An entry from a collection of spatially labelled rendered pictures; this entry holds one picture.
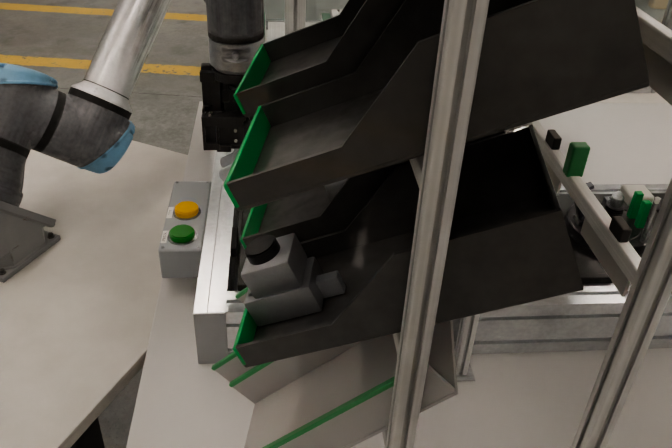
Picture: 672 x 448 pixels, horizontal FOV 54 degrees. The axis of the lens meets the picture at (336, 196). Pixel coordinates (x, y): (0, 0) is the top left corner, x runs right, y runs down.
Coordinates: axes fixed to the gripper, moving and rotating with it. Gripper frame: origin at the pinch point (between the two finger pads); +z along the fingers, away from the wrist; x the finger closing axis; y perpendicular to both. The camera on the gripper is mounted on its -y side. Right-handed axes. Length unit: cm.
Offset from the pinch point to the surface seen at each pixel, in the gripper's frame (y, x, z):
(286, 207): -4.1, 26.1, -13.9
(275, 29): -4, -116, 14
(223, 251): 5.3, 2.5, 10.3
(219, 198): 6.9, -12.9, 10.3
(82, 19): 134, -397, 105
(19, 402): 32.6, 22.7, 20.5
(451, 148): -13, 53, -36
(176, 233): 13.0, -0.9, 9.1
